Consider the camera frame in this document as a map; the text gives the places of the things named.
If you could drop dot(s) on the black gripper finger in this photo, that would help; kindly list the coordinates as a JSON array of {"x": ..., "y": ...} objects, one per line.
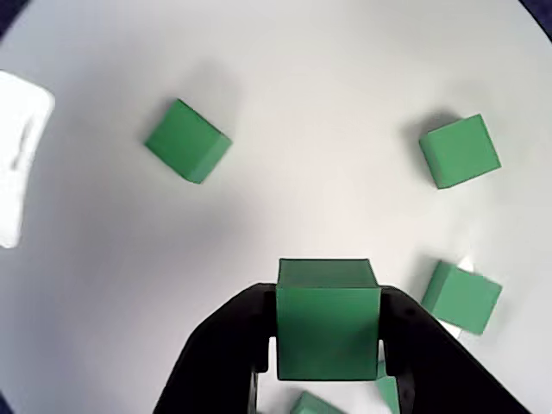
[
  {"x": 431, "y": 366},
  {"x": 220, "y": 353}
]

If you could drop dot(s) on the green cube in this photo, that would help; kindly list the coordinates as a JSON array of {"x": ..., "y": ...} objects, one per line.
[
  {"x": 315, "y": 406},
  {"x": 328, "y": 328},
  {"x": 187, "y": 142},
  {"x": 388, "y": 394},
  {"x": 461, "y": 297},
  {"x": 459, "y": 151}
]

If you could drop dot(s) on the blue woven cloth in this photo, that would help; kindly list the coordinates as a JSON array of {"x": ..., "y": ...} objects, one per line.
[{"x": 545, "y": 10}]

